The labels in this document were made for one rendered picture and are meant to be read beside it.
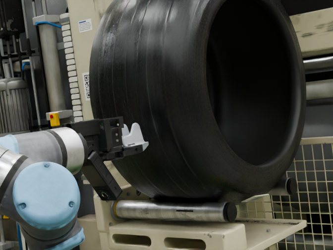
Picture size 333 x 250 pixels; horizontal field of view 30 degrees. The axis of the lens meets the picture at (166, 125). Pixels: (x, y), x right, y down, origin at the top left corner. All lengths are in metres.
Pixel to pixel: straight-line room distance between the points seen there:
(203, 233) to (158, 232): 0.13
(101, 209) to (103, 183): 0.36
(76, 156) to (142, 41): 0.31
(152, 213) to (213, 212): 0.18
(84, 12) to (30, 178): 0.87
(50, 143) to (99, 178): 0.16
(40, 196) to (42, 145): 0.21
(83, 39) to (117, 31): 0.33
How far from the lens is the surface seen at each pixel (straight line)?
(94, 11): 1.66
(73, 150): 1.11
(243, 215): 2.42
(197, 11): 1.31
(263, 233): 1.56
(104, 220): 1.56
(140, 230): 1.50
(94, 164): 1.18
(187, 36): 1.27
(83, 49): 1.69
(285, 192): 1.60
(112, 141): 1.19
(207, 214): 1.39
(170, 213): 1.45
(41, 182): 0.88
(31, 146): 1.06
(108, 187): 1.20
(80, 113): 1.74
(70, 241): 1.01
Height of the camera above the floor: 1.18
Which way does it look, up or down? 3 degrees down
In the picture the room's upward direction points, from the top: 8 degrees counter-clockwise
